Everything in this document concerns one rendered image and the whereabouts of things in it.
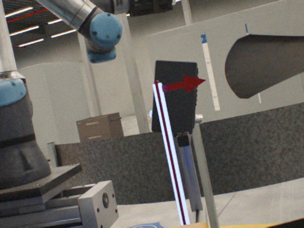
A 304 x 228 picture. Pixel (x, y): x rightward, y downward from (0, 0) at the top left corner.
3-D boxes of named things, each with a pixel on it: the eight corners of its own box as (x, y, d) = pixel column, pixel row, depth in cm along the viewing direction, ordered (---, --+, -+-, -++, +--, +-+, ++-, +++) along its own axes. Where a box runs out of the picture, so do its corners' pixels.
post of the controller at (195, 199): (203, 210, 109) (187, 133, 108) (191, 212, 109) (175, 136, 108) (203, 206, 112) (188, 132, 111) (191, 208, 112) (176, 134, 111)
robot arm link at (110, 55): (91, 61, 108) (82, 17, 108) (88, 65, 119) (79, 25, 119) (122, 55, 110) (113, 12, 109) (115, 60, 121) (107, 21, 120)
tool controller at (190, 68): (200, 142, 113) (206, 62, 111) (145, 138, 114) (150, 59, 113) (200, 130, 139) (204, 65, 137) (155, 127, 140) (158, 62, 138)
